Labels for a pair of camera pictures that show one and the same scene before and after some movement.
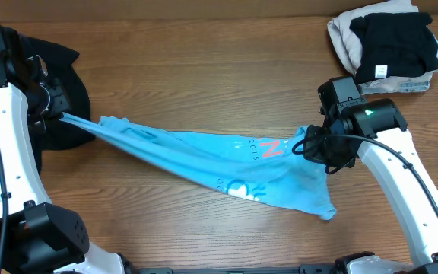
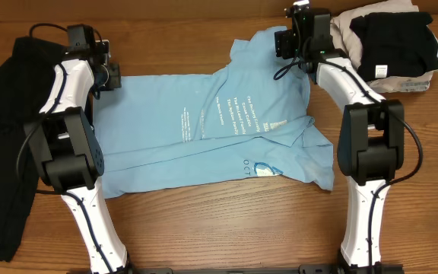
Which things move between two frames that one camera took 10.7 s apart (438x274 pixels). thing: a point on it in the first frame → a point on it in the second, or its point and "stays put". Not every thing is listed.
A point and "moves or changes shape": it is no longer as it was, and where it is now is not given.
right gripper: [312, 151] → [282, 43]
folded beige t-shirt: [349, 46] stays put
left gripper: [61, 100] → [115, 79]
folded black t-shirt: [395, 44] stays put
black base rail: [306, 269] stays put
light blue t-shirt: [267, 168] moves or changes shape
